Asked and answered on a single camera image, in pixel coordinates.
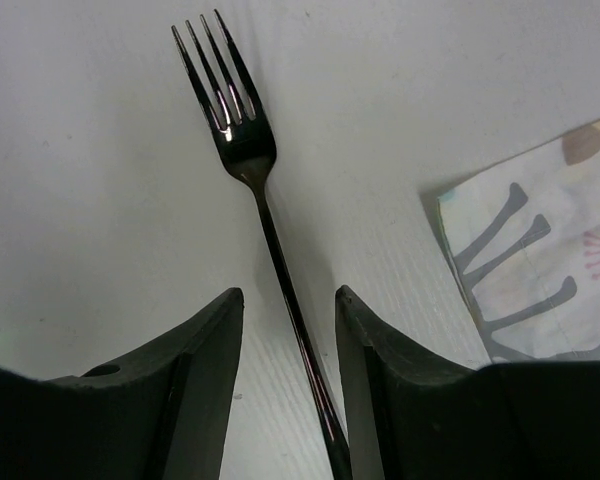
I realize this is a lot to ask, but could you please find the patterned white cloth napkin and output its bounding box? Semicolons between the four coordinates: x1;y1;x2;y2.
437;120;600;362

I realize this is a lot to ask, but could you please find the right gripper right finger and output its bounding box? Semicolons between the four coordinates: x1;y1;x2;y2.
335;286;600;479

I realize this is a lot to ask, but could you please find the black fork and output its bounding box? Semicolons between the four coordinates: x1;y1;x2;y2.
171;11;353;480

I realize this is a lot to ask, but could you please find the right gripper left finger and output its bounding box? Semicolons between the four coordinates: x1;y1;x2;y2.
0;288;244;479

